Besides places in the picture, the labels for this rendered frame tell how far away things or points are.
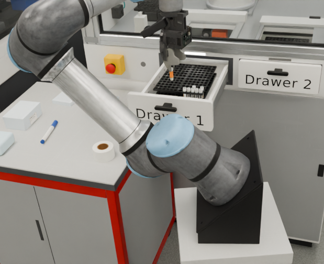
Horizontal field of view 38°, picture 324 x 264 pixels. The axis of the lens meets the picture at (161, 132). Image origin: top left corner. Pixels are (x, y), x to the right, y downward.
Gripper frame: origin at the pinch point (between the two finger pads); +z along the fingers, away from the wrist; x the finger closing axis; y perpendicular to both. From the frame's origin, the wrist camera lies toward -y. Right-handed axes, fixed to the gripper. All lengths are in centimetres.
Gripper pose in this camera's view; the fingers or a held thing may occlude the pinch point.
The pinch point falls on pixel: (169, 66)
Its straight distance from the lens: 160.1
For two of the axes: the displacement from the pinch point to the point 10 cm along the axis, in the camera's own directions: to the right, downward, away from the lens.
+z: 0.7, 8.4, 5.4
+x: 5.0, -4.9, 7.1
